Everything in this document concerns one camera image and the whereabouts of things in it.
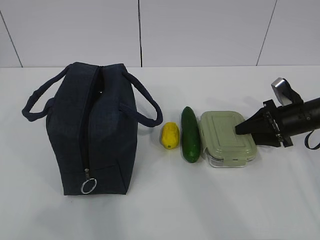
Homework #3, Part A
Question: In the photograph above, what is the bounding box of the glass container with green lid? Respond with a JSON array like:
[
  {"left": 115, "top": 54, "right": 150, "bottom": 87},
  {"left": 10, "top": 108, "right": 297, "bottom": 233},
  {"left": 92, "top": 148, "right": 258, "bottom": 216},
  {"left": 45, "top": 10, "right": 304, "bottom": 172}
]
[{"left": 199, "top": 111, "right": 257, "bottom": 168}]

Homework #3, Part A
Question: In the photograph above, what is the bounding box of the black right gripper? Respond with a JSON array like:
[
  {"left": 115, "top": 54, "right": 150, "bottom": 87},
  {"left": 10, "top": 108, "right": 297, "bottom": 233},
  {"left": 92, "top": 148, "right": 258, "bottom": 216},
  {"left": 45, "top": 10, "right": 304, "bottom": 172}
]
[{"left": 235, "top": 99, "right": 293, "bottom": 148}]

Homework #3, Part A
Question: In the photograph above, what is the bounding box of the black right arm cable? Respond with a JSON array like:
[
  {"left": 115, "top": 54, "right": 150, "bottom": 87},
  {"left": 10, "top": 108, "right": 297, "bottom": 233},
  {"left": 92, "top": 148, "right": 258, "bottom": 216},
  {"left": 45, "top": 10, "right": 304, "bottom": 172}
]
[{"left": 303, "top": 129, "right": 320, "bottom": 151}]

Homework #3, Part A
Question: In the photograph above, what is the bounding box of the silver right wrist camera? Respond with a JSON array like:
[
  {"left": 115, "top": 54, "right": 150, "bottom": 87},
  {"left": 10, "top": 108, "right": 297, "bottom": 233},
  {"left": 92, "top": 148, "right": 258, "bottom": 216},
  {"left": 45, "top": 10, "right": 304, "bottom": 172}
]
[{"left": 271, "top": 77, "right": 293, "bottom": 106}]

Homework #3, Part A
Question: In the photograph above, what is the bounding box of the green cucumber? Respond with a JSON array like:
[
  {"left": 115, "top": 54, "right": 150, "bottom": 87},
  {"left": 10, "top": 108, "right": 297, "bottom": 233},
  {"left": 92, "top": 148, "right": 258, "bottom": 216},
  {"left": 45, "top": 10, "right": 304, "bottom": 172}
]
[{"left": 181, "top": 106, "right": 201, "bottom": 163}]

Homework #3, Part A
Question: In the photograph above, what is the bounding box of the dark navy fabric lunch bag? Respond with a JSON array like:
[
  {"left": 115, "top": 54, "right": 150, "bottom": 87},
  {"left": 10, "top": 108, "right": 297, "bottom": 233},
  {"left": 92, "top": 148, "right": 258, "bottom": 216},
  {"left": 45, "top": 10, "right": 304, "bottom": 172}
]
[{"left": 21, "top": 62, "right": 163, "bottom": 196}]

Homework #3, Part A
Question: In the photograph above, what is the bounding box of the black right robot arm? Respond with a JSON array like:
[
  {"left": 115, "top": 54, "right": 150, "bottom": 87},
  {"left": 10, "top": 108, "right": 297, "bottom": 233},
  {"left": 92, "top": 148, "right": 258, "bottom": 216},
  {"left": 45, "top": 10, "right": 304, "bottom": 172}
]
[{"left": 235, "top": 98, "right": 320, "bottom": 150}]

